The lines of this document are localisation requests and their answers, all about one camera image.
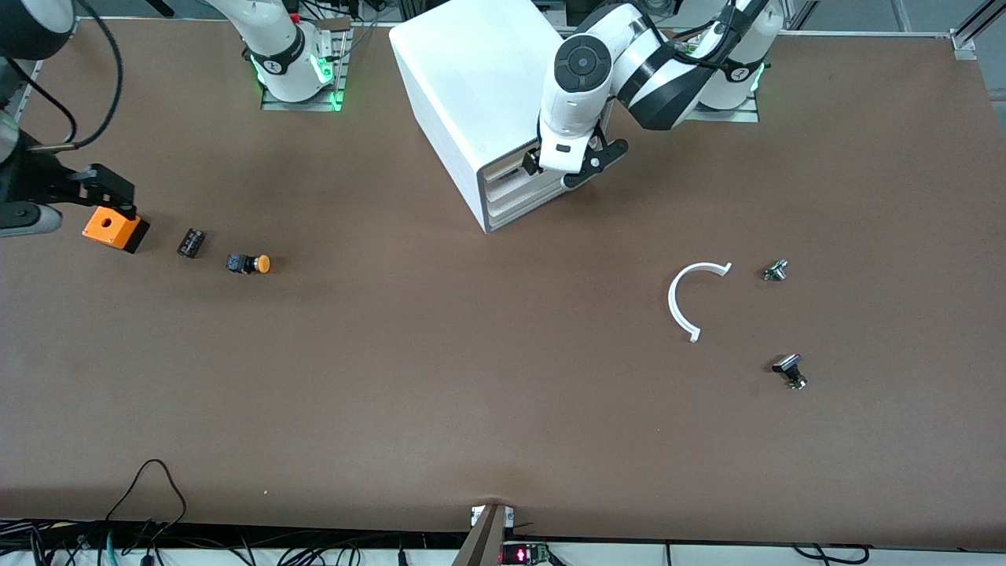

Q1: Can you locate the orange capped push button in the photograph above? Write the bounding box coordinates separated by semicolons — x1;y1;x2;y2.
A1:
226;252;273;277

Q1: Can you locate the orange box with black base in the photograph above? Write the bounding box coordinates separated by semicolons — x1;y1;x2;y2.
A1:
81;204;151;255

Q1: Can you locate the device with red light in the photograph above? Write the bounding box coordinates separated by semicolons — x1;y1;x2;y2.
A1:
501;541;551;566

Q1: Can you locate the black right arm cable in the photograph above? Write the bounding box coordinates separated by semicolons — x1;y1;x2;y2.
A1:
0;0;124;152

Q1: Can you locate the white semicircular plastic bracket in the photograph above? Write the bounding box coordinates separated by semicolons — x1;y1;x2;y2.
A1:
667;261;733;344

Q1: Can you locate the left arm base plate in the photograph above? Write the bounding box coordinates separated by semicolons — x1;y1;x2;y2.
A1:
682;39;762;123

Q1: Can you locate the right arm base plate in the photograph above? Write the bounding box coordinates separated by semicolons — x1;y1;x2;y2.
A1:
261;17;352;112

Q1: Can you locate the looped thin black cable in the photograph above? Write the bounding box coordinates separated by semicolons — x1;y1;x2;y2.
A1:
102;459;189;545

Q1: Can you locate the tangled black cables bundle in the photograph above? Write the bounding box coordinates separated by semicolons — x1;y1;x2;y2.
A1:
0;519;472;566

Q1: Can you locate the brown camera mount post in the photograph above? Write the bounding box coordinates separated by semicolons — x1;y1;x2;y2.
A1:
450;503;508;566

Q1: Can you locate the aluminium frame profile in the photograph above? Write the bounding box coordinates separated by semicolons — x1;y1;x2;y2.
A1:
947;0;1006;61

